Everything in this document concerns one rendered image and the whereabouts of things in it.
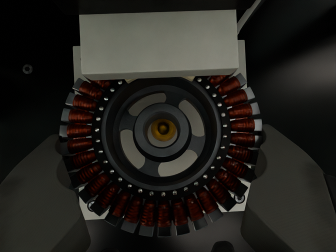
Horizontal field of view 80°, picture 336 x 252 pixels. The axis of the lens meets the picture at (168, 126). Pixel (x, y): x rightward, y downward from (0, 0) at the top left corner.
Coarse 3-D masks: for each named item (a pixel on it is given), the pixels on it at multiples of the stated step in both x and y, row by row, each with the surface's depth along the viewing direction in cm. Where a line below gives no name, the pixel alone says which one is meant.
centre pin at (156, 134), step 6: (156, 120) 15; (162, 120) 15; (168, 120) 15; (156, 126) 15; (162, 126) 15; (168, 126) 15; (174, 126) 15; (156, 132) 15; (162, 132) 15; (168, 132) 15; (174, 132) 15; (156, 138) 15; (162, 138) 15; (168, 138) 15
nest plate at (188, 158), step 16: (240, 48) 18; (80, 64) 17; (240, 64) 18; (160, 96) 17; (192, 112) 18; (192, 128) 18; (128, 144) 17; (160, 144) 17; (144, 160) 17; (176, 160) 17; (192, 160) 17; (240, 208) 18
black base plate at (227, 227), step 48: (0, 0) 18; (48, 0) 18; (288, 0) 19; (0, 48) 18; (48, 48) 18; (288, 48) 19; (0, 96) 18; (48, 96) 18; (288, 96) 19; (0, 144) 18; (96, 240) 18; (144, 240) 18; (192, 240) 19; (240, 240) 19
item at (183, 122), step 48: (96, 96) 11; (144, 96) 14; (192, 96) 13; (240, 96) 11; (96, 144) 11; (144, 144) 12; (192, 144) 13; (240, 144) 11; (96, 192) 10; (144, 192) 10; (192, 192) 10; (240, 192) 11
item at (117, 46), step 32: (64, 0) 7; (96, 0) 7; (128, 0) 7; (160, 0) 7; (192, 0) 7; (224, 0) 7; (96, 32) 8; (128, 32) 8; (160, 32) 8; (192, 32) 8; (224, 32) 8; (96, 64) 8; (128, 64) 8; (160, 64) 8; (192, 64) 8; (224, 64) 8
